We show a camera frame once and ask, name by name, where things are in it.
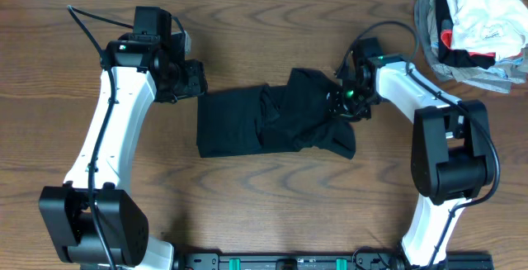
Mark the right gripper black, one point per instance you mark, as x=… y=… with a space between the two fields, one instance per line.
x=337 y=108

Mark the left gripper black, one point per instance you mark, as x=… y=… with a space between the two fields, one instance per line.
x=196 y=84

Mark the black t-shirt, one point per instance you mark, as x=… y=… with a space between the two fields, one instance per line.
x=274 y=119

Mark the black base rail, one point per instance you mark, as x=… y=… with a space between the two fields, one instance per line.
x=330 y=261

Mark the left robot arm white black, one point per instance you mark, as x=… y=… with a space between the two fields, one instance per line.
x=91 y=217

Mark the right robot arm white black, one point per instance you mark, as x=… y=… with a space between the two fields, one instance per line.
x=452 y=157

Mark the pile of clothes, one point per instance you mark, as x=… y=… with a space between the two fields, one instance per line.
x=482 y=43

